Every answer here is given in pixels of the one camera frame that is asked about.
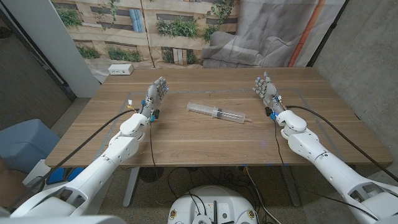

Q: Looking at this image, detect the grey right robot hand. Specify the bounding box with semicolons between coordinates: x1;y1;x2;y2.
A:
252;72;286;115

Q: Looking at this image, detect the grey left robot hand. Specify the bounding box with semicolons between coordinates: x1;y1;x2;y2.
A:
139;77;170;116

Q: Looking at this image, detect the clear plastic syringe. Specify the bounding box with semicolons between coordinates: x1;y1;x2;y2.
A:
186;102;253;124

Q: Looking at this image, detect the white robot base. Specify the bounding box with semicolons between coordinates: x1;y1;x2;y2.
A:
167;185;259;224

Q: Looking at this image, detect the white power outlet box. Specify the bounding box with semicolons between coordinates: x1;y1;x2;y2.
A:
108;63;134;76

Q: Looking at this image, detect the printed fabric backdrop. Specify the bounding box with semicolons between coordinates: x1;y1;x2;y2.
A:
51;0;346;83

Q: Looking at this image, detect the black backdrop stand pole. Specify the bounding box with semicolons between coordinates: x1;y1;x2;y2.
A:
306;0;351;68

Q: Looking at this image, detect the black round floor foot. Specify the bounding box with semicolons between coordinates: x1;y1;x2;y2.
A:
139;167;165;184

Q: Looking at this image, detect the white table leg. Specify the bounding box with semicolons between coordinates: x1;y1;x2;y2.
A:
123;167;141;208
281;165;302;208

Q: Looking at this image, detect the blue floor object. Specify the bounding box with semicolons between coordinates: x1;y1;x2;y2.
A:
46;167;85;185

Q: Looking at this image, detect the blue-grey upholstered seat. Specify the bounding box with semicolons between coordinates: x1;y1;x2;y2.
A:
0;118;60;174

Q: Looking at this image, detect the white robot torso rim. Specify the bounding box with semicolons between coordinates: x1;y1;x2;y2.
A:
0;214;127;224

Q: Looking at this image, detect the thin black left wrist cable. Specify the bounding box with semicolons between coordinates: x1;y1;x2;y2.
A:
148;119;160;181

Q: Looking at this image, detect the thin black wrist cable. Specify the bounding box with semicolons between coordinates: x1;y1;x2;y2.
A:
272;119;380;221
148;119;160;181

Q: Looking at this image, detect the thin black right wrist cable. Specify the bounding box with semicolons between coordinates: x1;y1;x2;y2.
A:
272;119;380;221

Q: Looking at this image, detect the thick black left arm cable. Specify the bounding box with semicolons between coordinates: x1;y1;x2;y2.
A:
6;107;139;214

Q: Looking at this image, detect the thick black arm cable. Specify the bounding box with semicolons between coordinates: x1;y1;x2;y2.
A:
6;107;139;214
285;105;398;183

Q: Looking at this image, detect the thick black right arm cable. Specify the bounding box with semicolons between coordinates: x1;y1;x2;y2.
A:
285;105;398;183

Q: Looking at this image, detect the white floor cable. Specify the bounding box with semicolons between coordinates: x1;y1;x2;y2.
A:
244;166;282;224

